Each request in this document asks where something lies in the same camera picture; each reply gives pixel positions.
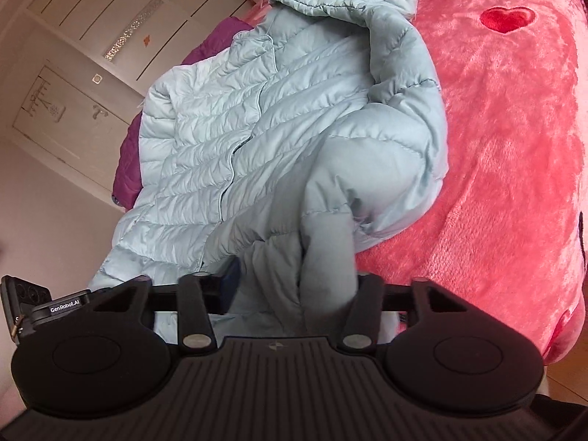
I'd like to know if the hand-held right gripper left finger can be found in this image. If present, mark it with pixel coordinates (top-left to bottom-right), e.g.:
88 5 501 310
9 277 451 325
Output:
92 257 242 356

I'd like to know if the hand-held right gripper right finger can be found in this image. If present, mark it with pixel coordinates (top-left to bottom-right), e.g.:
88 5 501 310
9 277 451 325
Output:
337 273 467 355

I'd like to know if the light blue down jacket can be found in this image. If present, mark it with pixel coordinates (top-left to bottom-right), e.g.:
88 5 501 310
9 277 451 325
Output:
85 0 451 345

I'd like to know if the purple down jacket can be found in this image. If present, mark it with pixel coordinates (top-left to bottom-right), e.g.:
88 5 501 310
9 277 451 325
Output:
111 15 252 214

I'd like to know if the white door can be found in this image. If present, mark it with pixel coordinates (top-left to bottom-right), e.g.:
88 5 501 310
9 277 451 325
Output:
9 62 134 194

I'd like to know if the bed with pink plush blanket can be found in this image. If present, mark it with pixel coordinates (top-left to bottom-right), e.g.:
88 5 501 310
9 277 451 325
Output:
239 0 588 368

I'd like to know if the white sliding wardrobe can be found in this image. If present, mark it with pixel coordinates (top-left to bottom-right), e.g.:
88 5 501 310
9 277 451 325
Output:
25 0 258 102

